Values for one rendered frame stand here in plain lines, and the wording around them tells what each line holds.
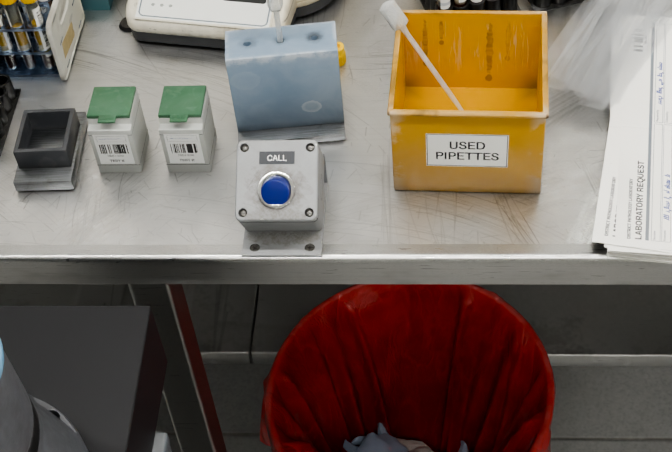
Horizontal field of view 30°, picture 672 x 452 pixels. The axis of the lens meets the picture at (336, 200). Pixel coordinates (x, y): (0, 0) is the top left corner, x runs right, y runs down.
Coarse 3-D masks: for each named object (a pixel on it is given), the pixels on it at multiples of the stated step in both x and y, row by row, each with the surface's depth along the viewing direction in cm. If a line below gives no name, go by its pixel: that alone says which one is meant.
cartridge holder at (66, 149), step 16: (32, 112) 117; (48, 112) 117; (64, 112) 117; (80, 112) 120; (32, 128) 119; (48, 128) 119; (64, 128) 119; (80, 128) 119; (16, 144) 115; (32, 144) 118; (48, 144) 118; (64, 144) 114; (80, 144) 118; (16, 160) 115; (32, 160) 115; (48, 160) 115; (64, 160) 115; (16, 176) 115; (32, 176) 115; (48, 176) 115; (64, 176) 115
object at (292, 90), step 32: (256, 32) 113; (288, 32) 113; (320, 32) 112; (256, 64) 111; (288, 64) 111; (320, 64) 112; (256, 96) 114; (288, 96) 114; (320, 96) 115; (256, 128) 117; (288, 128) 117; (320, 128) 117
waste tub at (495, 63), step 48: (432, 48) 116; (480, 48) 116; (528, 48) 115; (432, 96) 119; (480, 96) 119; (528, 96) 118; (432, 144) 107; (480, 144) 107; (528, 144) 106; (528, 192) 111
